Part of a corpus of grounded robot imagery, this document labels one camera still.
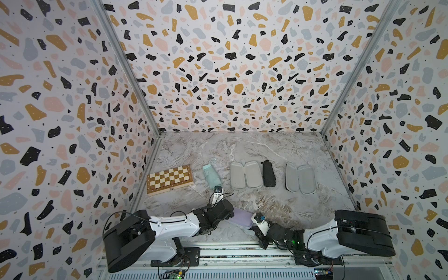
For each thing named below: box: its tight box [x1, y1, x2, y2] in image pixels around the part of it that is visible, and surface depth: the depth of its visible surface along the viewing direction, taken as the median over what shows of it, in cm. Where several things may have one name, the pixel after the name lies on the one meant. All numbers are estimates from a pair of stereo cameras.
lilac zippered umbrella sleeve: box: [226, 207, 254, 230], surface depth 81 cm
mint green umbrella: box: [202, 163, 222, 191], surface depth 99 cm
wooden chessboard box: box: [147, 164, 195, 196], surface depth 97 cm
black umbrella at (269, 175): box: [260, 159, 276, 188], surface depth 102 cm
